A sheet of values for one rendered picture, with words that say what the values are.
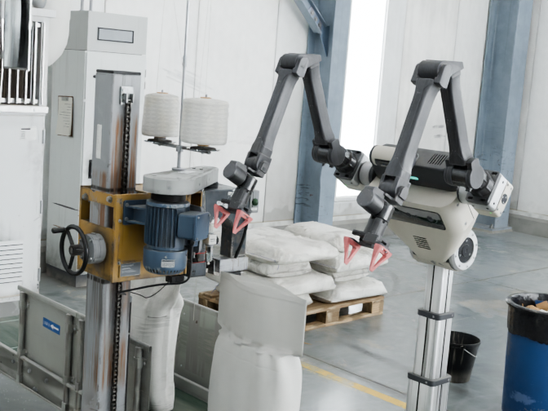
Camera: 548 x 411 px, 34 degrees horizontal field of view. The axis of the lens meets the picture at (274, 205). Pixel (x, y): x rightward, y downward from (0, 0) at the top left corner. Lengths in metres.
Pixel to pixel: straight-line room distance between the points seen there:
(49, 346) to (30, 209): 2.11
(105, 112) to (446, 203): 1.22
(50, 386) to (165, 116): 1.45
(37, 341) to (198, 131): 1.53
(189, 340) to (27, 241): 2.26
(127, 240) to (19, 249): 2.98
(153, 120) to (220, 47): 5.28
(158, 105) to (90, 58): 3.75
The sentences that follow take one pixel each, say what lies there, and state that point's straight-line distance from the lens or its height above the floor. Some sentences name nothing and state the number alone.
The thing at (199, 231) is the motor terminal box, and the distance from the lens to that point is 3.00.
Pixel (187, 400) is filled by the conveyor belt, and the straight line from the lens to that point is 3.90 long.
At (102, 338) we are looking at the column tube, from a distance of 3.27.
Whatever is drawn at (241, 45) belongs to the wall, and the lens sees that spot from 8.70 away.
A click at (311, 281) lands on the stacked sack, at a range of 6.30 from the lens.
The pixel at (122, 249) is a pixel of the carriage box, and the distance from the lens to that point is 3.16.
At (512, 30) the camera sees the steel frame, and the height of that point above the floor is 2.55.
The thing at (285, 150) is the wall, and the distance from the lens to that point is 9.20.
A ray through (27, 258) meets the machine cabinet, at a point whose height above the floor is 0.45.
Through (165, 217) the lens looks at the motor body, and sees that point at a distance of 3.01.
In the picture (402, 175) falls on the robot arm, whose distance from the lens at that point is 2.60.
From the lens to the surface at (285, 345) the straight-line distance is 3.15.
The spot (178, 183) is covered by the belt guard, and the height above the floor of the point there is 1.40.
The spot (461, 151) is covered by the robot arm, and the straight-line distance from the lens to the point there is 2.84.
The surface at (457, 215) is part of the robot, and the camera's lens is 3.10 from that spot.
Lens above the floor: 1.79
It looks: 8 degrees down
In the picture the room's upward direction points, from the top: 4 degrees clockwise
